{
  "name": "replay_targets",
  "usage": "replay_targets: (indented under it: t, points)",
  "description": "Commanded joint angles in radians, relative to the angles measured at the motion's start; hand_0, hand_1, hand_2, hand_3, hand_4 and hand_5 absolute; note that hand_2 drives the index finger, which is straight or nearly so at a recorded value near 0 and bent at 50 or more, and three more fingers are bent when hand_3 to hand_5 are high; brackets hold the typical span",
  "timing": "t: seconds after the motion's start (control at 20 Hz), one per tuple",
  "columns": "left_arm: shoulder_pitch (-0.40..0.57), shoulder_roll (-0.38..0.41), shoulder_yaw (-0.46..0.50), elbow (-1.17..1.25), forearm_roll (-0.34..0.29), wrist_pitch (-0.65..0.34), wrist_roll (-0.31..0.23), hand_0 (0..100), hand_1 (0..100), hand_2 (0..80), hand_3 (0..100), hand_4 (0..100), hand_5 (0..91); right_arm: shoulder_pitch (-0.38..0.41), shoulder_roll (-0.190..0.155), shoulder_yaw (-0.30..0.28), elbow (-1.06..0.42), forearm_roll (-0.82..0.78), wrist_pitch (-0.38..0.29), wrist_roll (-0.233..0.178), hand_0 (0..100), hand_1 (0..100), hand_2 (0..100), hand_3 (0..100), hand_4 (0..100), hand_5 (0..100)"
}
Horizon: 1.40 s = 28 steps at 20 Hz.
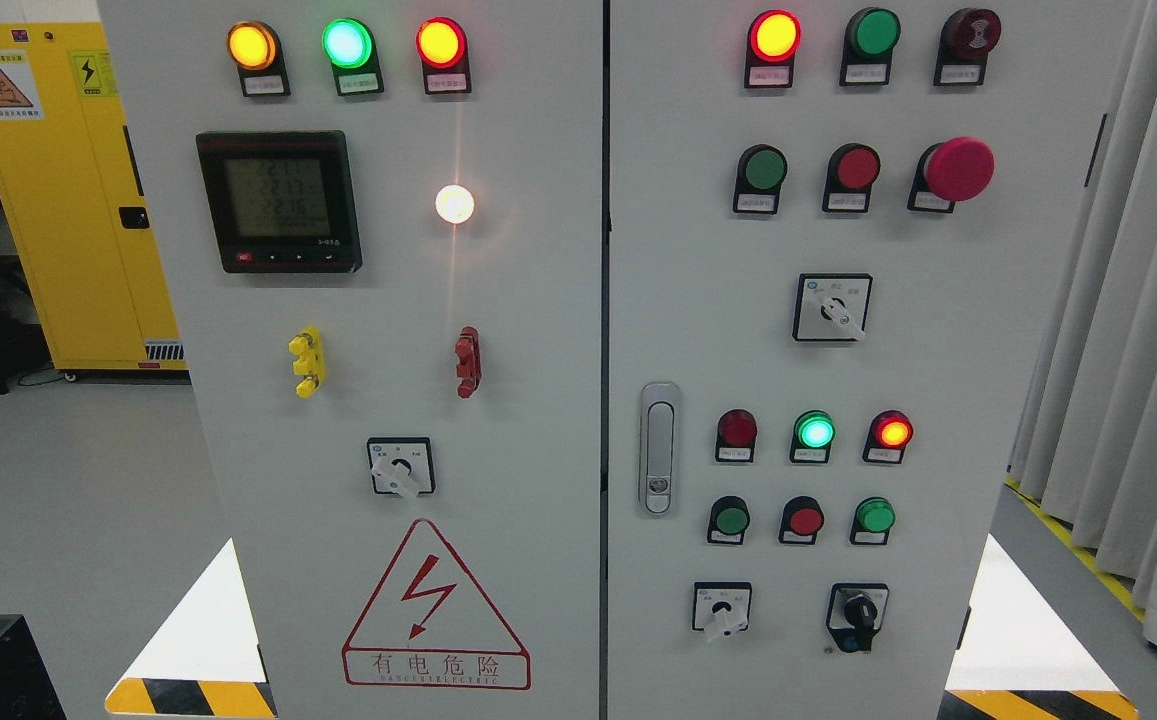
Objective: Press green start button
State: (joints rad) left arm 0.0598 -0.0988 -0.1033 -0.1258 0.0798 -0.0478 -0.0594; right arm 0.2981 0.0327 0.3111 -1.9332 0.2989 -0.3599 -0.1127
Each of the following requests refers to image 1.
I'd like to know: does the green lit indicator light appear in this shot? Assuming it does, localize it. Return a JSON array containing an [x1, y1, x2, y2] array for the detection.
[[320, 19, 383, 97]]

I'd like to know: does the grey curtain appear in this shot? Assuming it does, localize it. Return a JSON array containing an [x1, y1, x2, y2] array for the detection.
[[1009, 1, 1157, 647]]

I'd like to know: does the red lit indicator light left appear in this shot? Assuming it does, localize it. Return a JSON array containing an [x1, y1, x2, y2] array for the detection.
[[415, 15, 472, 95]]

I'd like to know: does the red stop push button lower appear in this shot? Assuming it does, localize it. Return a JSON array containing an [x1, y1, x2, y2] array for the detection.
[[778, 495, 825, 546]]

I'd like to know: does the door selector switch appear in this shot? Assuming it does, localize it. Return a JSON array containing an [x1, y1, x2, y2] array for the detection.
[[790, 273, 872, 341], [366, 438, 436, 498]]

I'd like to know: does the grey electrical control cabinet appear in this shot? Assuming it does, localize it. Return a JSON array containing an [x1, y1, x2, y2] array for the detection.
[[96, 0, 1135, 720]]

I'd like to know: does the red terminal connector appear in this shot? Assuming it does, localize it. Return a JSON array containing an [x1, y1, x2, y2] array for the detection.
[[454, 325, 482, 398]]

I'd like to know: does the yellow safety storage cabinet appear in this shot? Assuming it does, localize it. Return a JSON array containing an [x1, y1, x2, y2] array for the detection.
[[0, 22, 186, 372]]

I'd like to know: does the white lit indicator light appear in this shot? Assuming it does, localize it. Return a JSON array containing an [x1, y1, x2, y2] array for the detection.
[[433, 184, 476, 225]]

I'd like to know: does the black digital power meter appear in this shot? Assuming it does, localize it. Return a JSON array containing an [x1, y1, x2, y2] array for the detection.
[[197, 128, 362, 273]]

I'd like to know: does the amber indicator light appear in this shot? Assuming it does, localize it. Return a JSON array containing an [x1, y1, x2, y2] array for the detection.
[[227, 20, 292, 97]]

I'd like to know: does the red electric hazard warning sticker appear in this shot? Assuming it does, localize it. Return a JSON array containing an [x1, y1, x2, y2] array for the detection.
[[341, 517, 532, 691]]

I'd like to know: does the red lit indicator top right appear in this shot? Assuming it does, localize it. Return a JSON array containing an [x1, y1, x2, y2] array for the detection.
[[744, 9, 802, 88]]

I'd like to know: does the green start push button left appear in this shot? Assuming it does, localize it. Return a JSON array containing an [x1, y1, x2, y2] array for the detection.
[[706, 495, 751, 546]]

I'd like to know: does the yellow terminal connector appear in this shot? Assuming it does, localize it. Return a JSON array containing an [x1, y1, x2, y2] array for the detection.
[[287, 325, 325, 398]]

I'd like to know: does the red emergency stop mushroom button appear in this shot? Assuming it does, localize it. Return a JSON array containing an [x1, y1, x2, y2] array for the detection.
[[907, 135, 995, 214]]

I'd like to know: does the right door upper selector switch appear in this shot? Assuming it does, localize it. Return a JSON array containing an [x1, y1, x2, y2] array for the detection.
[[790, 273, 872, 341]]

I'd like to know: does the red push button upper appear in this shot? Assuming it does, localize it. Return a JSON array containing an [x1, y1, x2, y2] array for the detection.
[[821, 144, 880, 214]]

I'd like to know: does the green indicator lower middle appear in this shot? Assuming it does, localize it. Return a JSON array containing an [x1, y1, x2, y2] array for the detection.
[[788, 409, 835, 464]]

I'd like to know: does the white lower selector switch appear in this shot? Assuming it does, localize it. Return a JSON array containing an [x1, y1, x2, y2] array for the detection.
[[692, 582, 753, 642]]

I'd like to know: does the black key selector switch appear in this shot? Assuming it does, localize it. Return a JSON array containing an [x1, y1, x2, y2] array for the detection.
[[825, 582, 890, 653]]

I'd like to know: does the left door selector switch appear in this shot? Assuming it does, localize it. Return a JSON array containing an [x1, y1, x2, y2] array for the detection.
[[366, 438, 436, 498]]

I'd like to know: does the green push button lower right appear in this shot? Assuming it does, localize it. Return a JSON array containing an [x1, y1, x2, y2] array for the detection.
[[849, 495, 896, 546]]

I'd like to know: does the green indicator top right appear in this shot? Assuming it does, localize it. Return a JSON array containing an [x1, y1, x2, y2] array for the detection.
[[839, 6, 901, 87]]

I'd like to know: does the red lit indicator lower right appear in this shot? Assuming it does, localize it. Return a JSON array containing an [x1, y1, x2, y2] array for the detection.
[[862, 409, 915, 465]]

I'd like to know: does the green push button upper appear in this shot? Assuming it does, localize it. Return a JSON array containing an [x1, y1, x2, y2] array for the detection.
[[732, 144, 788, 215]]

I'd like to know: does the dark red buzzer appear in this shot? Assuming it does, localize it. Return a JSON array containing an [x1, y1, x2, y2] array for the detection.
[[933, 6, 1002, 87]]

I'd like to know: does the red indicator lower left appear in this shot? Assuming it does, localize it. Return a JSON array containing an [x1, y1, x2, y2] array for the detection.
[[714, 407, 758, 464]]

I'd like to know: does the grey cabinet door handle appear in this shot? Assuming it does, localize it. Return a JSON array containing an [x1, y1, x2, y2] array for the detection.
[[638, 382, 681, 516]]

